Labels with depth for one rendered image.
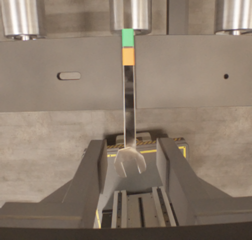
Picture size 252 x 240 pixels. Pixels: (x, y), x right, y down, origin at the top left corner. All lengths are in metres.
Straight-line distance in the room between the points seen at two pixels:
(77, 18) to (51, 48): 1.23
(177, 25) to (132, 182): 1.00
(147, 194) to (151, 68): 1.19
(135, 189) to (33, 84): 1.17
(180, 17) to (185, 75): 0.43
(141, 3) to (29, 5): 0.28
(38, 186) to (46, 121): 0.62
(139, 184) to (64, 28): 1.21
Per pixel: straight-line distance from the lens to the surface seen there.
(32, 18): 0.57
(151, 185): 1.34
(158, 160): 0.16
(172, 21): 0.65
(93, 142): 0.16
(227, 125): 1.69
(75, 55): 0.24
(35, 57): 0.26
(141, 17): 0.50
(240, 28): 0.58
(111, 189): 1.35
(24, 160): 1.81
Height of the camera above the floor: 1.40
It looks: 76 degrees down
